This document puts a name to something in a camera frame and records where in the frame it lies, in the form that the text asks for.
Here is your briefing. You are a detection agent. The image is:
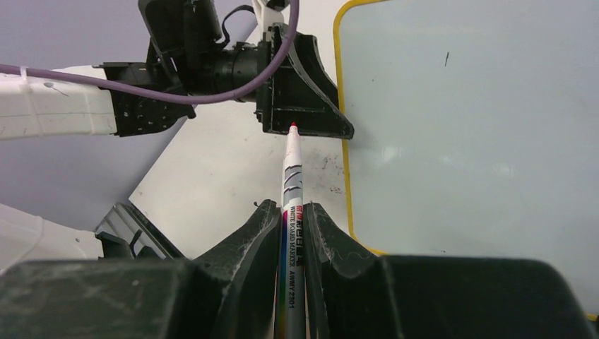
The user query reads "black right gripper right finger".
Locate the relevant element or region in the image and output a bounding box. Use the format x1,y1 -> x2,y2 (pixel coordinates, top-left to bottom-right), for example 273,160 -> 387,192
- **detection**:
304,203 -> 389,338

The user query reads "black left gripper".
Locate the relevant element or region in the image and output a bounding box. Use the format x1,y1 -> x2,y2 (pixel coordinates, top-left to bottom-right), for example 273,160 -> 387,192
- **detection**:
255,32 -> 355,140

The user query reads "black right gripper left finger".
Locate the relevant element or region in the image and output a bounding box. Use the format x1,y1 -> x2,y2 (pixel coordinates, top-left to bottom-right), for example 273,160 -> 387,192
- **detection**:
193,200 -> 280,338

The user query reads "white marker pen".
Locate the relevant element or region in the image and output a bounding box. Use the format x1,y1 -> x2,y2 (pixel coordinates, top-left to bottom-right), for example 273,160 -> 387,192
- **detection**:
274,123 -> 306,338

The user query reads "yellow-framed whiteboard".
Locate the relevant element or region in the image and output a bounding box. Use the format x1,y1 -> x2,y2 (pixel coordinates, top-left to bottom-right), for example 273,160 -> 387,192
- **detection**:
333,1 -> 598,314

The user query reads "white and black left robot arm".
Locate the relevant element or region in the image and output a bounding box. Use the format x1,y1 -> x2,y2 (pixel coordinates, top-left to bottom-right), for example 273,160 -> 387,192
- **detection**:
1,1 -> 355,140

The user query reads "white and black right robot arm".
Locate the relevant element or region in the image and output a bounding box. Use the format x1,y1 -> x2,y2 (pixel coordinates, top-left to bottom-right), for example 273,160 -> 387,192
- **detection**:
1,200 -> 401,338

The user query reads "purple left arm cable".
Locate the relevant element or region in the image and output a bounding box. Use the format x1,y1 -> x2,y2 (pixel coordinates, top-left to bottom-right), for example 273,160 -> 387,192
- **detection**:
0,0 -> 300,106

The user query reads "aluminium frame rail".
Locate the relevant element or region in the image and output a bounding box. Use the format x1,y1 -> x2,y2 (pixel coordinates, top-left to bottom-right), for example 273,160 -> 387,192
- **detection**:
94,203 -> 185,259

